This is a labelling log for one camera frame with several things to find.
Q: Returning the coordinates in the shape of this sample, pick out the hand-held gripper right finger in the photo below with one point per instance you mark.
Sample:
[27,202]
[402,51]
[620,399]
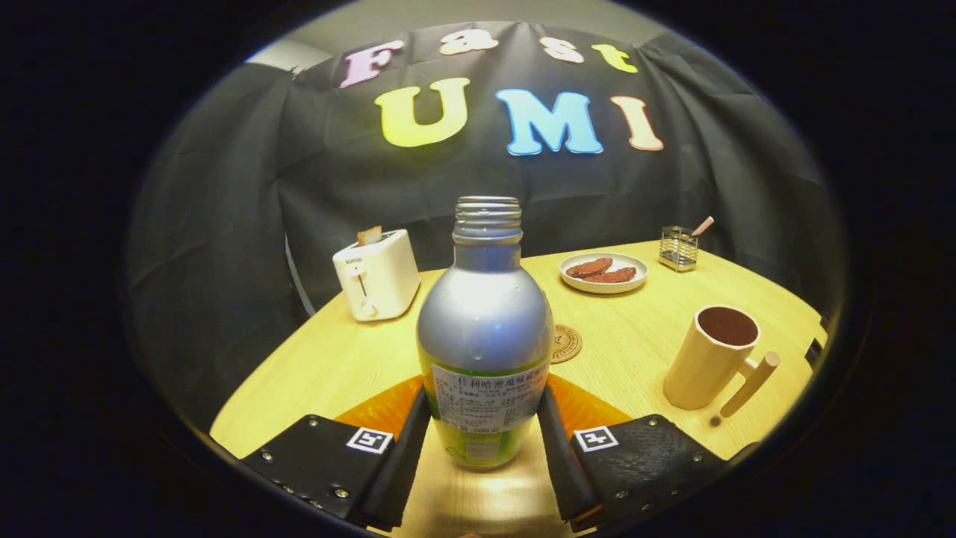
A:
[560,463]

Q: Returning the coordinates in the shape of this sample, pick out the white toaster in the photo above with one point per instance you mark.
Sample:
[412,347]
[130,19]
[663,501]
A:
[381,280]

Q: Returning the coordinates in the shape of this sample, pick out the pink striped straw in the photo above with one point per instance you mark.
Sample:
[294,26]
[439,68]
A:
[703,226]

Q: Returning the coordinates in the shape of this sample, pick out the wooden table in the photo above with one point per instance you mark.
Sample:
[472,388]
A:
[627,344]

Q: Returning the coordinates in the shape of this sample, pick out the silver bottle with green label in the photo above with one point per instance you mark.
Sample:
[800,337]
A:
[484,321]

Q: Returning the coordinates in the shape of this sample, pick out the white round plate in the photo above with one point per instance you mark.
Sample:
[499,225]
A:
[605,287]

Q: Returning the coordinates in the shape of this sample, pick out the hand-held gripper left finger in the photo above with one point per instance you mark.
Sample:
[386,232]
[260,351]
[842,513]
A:
[399,471]

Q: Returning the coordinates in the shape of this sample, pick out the toast slice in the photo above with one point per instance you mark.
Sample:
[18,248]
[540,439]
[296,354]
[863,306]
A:
[369,236]

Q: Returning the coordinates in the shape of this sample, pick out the brown meat slice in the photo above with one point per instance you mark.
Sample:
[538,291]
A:
[614,276]
[590,267]

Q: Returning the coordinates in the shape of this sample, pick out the round brown cork coaster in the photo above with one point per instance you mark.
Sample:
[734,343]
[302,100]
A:
[569,344]

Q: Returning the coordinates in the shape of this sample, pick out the black backdrop cloth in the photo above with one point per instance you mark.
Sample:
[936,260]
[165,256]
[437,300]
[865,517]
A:
[224,224]

